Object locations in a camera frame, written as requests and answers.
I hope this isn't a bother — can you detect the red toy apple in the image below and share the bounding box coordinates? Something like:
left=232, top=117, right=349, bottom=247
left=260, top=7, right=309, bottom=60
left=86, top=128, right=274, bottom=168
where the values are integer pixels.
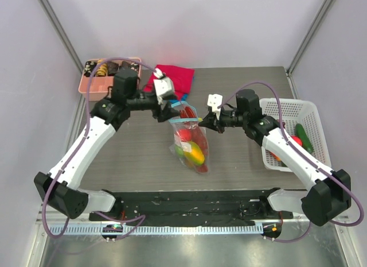
left=177, top=129, right=192, bottom=142
left=292, top=136, right=303, bottom=146

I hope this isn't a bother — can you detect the clear zip top bag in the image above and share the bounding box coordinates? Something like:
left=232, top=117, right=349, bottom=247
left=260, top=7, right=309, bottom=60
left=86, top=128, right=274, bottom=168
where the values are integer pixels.
left=169, top=101, right=209, bottom=174

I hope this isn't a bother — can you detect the yellow orange toy mango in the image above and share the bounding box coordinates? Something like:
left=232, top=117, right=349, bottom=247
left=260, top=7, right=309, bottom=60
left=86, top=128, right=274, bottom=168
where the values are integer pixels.
left=183, top=141, right=205, bottom=166

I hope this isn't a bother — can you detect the green toy lime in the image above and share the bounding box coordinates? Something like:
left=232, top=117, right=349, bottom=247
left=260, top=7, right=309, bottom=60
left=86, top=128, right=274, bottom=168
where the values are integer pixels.
left=174, top=145, right=185, bottom=157

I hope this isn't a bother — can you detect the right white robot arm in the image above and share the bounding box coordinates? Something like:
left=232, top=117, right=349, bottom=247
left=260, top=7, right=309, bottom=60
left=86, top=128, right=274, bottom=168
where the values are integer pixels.
left=199, top=89, right=352, bottom=226

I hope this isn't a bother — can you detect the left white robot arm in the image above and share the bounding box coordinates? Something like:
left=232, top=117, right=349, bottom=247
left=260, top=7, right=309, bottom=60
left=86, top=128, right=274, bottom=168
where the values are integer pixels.
left=34, top=69, right=179, bottom=220

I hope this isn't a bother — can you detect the blue folded cloth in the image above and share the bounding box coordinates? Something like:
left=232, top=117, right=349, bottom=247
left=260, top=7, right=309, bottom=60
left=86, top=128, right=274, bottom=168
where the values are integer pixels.
left=169, top=94, right=189, bottom=104

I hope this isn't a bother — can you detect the red folded cloth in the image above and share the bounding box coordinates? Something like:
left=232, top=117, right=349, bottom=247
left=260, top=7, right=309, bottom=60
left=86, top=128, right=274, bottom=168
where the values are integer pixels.
left=143, top=64, right=195, bottom=99

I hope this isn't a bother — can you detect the black dotted sock roll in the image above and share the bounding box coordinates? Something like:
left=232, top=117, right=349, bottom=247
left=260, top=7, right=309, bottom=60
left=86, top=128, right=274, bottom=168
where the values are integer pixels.
left=130, top=62, right=140, bottom=76

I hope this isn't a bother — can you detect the black patterned sock roll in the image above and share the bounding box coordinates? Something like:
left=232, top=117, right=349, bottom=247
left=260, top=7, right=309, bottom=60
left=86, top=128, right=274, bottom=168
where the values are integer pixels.
left=119, top=61, right=130, bottom=69

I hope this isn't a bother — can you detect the dark brown sock roll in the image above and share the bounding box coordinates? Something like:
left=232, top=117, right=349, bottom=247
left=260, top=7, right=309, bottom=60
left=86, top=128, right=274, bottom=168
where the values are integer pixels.
left=107, top=61, right=119, bottom=76

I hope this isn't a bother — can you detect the pink compartment tray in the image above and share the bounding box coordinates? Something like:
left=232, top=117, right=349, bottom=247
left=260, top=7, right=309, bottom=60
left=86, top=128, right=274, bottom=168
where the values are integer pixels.
left=79, top=57, right=141, bottom=101

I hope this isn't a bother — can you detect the white plastic basket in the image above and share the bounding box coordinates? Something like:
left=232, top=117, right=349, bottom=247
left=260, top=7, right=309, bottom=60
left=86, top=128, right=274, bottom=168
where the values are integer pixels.
left=260, top=98, right=331, bottom=172

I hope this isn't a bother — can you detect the yellow striped sock roll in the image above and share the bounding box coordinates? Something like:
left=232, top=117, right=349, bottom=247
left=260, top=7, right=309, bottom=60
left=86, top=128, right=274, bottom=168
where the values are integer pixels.
left=96, top=63, right=108, bottom=77

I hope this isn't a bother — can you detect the green toy cucumber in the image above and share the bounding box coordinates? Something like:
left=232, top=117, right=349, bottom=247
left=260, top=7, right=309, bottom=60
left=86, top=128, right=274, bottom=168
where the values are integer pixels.
left=295, top=123, right=314, bottom=154

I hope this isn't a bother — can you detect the black floral sock roll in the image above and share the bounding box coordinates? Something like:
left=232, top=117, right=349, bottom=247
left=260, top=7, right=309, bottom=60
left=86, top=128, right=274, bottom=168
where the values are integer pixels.
left=83, top=60, right=97, bottom=78

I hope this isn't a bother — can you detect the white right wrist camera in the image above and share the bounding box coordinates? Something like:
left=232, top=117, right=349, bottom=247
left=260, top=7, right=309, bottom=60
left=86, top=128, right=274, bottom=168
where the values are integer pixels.
left=207, top=94, right=223, bottom=120

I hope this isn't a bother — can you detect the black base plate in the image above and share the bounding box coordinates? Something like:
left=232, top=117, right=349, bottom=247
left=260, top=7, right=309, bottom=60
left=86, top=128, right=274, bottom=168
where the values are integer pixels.
left=88, top=191, right=294, bottom=226

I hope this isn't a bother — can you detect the perforated cable duct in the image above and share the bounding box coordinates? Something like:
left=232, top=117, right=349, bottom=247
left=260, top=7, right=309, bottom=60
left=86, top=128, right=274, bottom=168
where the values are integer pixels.
left=64, top=223, right=263, bottom=236

